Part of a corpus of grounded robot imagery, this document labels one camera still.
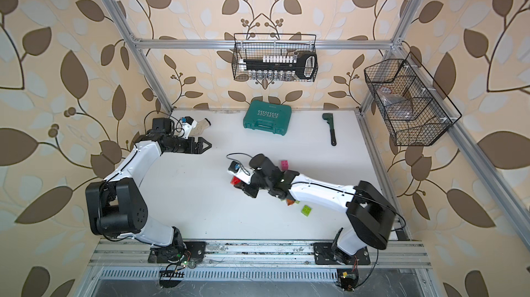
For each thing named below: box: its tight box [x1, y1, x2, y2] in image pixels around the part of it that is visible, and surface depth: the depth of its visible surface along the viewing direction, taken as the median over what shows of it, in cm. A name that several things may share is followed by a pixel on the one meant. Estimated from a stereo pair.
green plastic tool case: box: [242, 99, 292, 137], surface depth 114 cm
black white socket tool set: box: [239, 51, 318, 81], surface depth 86 cm
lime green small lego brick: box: [300, 204, 312, 217], surface depth 85 cm
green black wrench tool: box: [322, 112, 337, 147], surface depth 114 cm
